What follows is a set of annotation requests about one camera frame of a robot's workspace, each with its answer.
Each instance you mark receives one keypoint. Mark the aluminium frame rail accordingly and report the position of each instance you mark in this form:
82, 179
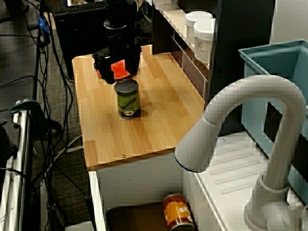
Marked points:
21, 168

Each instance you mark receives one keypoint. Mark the black hutch side panel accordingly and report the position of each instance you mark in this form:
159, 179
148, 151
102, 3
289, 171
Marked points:
161, 31

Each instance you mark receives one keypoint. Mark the brown cardboard sheet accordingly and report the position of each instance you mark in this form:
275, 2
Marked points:
134, 219

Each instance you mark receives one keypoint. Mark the white lidded jar plain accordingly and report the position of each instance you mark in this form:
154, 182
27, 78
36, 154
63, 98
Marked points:
196, 18

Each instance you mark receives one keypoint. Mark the black bracket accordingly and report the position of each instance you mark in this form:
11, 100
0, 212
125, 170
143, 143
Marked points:
7, 144

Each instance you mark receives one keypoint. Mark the white sink unit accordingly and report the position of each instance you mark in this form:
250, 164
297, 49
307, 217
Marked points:
144, 183

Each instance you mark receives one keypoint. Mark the teal plastic bin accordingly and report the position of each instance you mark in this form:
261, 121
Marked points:
252, 125

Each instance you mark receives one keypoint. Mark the orange red round plate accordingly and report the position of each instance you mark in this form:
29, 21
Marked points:
119, 69

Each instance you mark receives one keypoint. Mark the dark grey hutch post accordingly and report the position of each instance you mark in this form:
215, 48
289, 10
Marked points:
240, 48

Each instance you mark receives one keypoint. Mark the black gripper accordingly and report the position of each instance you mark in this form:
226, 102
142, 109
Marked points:
120, 41

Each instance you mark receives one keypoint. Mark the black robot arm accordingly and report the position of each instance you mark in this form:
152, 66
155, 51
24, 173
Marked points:
120, 12

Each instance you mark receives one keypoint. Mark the orange label soup can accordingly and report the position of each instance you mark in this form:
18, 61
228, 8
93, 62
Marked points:
176, 213

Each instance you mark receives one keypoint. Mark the light wooden shelf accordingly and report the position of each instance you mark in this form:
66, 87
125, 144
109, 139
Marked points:
175, 21

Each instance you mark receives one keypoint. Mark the dark tile backsplash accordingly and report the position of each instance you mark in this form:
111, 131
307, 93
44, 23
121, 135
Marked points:
192, 72

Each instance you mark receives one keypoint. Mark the black computer tower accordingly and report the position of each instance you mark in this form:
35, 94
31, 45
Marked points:
69, 36

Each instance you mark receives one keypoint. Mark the green label tin can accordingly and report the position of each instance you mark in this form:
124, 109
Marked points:
127, 101

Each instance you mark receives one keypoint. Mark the white lidded jar printed label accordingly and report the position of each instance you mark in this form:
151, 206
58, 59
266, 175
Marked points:
204, 41

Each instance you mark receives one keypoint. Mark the white curved faucet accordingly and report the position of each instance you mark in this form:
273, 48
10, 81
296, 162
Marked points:
199, 146

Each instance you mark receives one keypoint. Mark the black rod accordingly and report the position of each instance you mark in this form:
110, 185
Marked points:
90, 211

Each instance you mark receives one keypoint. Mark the white storage jar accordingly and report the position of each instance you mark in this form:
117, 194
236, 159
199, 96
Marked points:
166, 4

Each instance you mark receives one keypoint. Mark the green clamp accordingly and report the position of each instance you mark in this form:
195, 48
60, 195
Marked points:
29, 108

